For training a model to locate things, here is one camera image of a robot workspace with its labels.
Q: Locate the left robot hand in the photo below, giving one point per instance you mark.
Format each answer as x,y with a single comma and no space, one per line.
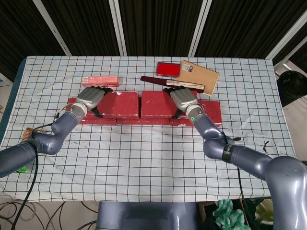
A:
90,98

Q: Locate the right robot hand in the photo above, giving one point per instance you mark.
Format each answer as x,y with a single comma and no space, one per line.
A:
183,99

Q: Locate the red brick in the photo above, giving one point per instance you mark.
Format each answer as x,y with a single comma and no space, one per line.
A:
100,121
144,121
156,104
120,104
211,112

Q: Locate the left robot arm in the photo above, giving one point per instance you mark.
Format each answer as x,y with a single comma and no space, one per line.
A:
64,122

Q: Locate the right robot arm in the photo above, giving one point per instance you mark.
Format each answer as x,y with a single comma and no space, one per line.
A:
208,129

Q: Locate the red toothpaste box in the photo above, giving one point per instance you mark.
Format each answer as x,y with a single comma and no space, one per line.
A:
100,81

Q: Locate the brown spiral notebook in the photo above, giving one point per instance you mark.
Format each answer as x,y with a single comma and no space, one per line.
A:
201,76

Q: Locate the red ink pad tin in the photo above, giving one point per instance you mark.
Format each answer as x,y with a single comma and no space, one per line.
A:
168,69

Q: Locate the maroon folding fan case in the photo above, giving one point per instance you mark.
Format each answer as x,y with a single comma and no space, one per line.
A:
153,80

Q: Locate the green orange snack bag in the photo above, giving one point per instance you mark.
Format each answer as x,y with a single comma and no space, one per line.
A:
27,133

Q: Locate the checkered white tablecloth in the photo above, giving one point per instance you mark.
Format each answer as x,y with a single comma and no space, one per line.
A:
120,163

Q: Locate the black trash bag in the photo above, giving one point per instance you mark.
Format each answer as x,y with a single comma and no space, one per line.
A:
292,88

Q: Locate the green plastic bag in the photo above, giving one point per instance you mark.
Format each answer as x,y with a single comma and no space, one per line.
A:
227,213

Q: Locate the blue-grey robot torso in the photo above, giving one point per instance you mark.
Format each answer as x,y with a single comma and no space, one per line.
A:
144,215

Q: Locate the white partition frame post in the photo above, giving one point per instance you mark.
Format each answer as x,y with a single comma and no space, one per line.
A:
52,26
287,40
119,26
202,26

